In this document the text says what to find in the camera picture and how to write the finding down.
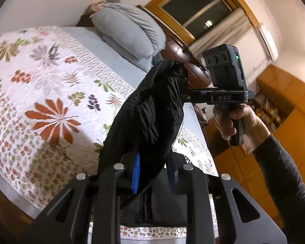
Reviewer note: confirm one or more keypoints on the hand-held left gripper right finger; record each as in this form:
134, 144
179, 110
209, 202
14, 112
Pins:
170, 175

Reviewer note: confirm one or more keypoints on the floral quilt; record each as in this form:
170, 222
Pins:
40, 94

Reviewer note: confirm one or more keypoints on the bed with grey sheet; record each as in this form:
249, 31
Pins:
91, 43

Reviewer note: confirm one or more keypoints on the person's right hand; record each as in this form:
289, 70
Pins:
254, 129

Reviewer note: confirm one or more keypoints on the wooden framed window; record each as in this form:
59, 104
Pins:
193, 2

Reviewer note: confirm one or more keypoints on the beige curtain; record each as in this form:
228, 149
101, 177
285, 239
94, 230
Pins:
223, 30

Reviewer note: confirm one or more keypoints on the grey crumpled cloth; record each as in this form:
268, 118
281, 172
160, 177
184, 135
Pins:
104, 2

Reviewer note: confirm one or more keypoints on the wooden cabinet unit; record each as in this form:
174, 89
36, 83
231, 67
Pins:
282, 89

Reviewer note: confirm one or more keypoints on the flat grey pillow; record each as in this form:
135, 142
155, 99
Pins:
132, 22

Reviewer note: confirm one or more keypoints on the person's right forearm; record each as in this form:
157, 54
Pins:
282, 178

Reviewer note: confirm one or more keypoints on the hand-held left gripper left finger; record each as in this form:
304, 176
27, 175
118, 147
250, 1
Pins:
136, 175

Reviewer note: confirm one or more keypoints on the dark wooden headboard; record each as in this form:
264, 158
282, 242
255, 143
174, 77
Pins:
178, 50

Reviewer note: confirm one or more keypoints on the white air conditioner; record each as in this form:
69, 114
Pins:
268, 43

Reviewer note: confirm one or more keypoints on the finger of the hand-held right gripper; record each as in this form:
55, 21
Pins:
193, 95

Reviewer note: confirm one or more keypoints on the black pants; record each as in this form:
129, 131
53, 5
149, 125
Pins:
155, 111

